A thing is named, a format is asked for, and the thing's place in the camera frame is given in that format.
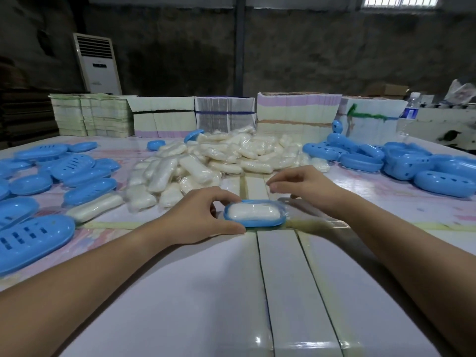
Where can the blue slotted plastic base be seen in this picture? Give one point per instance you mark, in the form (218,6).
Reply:
(256,223)

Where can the row of stacked flat cartons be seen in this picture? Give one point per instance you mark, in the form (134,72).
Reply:
(163,124)

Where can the white standing air conditioner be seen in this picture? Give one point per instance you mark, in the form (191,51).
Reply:
(98,65)

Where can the person's left forearm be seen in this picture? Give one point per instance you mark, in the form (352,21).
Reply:
(74,293)

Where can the dark metal pillar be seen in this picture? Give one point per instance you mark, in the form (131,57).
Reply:
(240,44)

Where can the barred window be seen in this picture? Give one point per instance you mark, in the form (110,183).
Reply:
(401,1)

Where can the stack of greenish paper sheets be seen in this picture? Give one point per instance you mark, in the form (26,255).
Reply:
(93,115)

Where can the silver sheet bundle, blue band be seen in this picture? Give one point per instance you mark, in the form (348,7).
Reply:
(225,115)

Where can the clear plastic bag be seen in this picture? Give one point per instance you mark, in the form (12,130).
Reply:
(312,219)

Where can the white plastic bag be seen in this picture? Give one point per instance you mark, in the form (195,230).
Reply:
(461,92)

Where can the stacks of brown cardboard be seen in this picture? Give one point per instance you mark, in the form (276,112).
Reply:
(26,115)

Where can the clear water bottle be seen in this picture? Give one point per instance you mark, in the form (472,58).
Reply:
(408,115)

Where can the pile of blue slotted lids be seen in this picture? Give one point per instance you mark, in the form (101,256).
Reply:
(41,204)

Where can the white carton stack, pink stripe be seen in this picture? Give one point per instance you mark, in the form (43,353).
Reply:
(297,113)

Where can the white sheet stack, green mark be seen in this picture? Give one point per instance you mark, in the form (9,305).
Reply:
(372,126)

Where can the person's left hand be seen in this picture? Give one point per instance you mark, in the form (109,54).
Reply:
(189,219)

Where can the person's right hand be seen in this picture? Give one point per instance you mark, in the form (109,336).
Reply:
(312,187)

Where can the brown cardboard box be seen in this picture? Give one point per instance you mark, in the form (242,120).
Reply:
(388,91)

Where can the person's right forearm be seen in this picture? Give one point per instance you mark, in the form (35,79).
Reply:
(412,263)

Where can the white workshop machine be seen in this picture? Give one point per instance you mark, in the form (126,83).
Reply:
(446,128)

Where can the pile of blue plastic lids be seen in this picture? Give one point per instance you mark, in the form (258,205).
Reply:
(409,167)

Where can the blue oval plastic lid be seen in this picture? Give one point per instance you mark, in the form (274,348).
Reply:
(337,126)
(156,145)
(194,136)

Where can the pile of white soaps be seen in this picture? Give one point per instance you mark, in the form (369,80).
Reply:
(208,156)

